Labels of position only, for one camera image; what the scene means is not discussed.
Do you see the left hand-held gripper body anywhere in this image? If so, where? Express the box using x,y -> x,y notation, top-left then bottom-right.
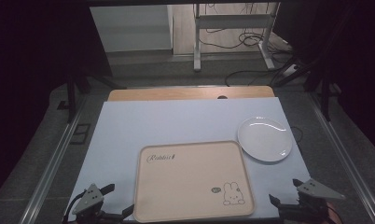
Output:
71,183 -> 125,224

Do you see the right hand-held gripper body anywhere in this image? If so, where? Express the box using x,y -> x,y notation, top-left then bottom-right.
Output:
278,177 -> 346,224

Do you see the person's right hand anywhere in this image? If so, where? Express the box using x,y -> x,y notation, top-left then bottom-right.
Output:
324,201 -> 338,224

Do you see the white round plate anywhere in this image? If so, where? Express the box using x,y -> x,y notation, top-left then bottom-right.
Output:
237,116 -> 294,163

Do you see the beige tray with rabbit print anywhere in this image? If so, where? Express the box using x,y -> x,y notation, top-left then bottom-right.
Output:
132,139 -> 257,224

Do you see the black metal stand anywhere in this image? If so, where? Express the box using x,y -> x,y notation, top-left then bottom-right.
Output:
56,69 -> 128,124
270,54 -> 343,123

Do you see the pale blue table mat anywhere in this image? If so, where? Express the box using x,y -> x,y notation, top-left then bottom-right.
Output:
66,96 -> 312,223

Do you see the white power strip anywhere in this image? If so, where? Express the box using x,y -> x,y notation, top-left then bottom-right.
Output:
281,63 -> 299,78

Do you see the wooden table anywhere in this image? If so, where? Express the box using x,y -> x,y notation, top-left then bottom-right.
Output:
106,85 -> 276,103

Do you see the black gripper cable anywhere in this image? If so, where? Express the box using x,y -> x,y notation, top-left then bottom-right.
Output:
62,190 -> 87,224

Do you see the metal floor rail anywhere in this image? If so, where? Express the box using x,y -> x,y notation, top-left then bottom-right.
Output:
309,92 -> 375,224
18,92 -> 88,224

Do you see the black floor socket frame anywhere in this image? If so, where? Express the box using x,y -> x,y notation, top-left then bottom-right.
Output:
69,122 -> 92,146

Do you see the long black floor cable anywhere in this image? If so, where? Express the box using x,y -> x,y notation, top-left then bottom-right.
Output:
224,63 -> 294,88

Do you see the tangle of black floor cables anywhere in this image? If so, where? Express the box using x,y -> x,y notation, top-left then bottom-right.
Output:
197,3 -> 293,54

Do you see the white metal desk frame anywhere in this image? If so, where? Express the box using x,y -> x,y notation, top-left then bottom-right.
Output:
192,2 -> 282,73

